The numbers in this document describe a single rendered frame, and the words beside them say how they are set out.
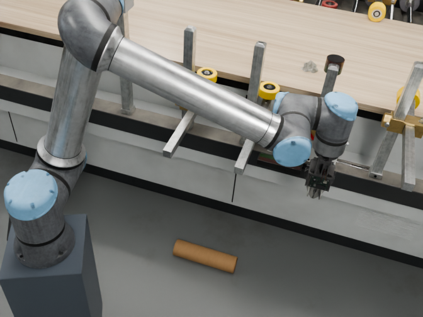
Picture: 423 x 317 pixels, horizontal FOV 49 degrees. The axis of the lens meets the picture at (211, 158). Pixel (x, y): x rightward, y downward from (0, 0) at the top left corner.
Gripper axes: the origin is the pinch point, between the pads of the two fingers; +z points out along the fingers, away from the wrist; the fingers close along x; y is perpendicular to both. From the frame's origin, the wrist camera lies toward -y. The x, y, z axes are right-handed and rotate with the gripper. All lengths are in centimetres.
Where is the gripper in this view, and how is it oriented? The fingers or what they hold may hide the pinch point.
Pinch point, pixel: (313, 193)
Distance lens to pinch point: 150.9
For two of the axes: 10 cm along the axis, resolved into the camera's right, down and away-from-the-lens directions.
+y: -3.1, 6.1, -7.3
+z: -0.7, 7.5, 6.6
